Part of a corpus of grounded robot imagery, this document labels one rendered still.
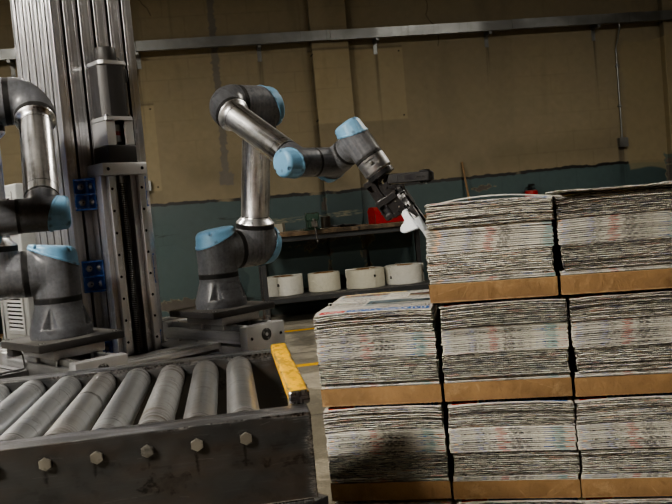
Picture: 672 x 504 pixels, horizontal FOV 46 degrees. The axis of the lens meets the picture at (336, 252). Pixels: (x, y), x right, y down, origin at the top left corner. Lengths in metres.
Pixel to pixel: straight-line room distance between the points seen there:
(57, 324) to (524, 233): 1.13
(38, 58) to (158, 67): 6.21
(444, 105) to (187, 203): 2.98
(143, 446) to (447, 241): 0.95
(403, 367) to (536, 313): 0.33
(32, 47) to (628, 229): 1.65
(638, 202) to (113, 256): 1.34
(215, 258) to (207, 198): 6.14
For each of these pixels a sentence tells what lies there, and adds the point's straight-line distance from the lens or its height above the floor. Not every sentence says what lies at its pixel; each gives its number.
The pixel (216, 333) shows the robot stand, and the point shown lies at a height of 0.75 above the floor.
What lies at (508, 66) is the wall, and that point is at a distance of 9.12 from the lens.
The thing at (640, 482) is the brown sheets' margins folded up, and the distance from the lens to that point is 1.93.
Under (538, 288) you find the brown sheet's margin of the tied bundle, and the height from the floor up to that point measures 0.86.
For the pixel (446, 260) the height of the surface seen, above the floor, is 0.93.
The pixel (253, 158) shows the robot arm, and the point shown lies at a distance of 2.33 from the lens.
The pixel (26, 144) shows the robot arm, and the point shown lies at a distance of 1.94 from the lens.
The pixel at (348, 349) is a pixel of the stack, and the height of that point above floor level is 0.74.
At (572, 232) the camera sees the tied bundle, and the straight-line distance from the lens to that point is 1.81.
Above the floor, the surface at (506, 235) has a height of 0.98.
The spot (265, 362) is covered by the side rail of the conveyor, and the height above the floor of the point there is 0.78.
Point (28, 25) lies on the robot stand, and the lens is 2.45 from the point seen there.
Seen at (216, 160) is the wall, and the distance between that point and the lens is 8.42.
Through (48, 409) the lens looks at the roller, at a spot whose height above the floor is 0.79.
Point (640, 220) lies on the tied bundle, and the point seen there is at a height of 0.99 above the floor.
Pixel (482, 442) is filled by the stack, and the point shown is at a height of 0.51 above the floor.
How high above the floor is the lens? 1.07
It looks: 3 degrees down
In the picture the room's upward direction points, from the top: 5 degrees counter-clockwise
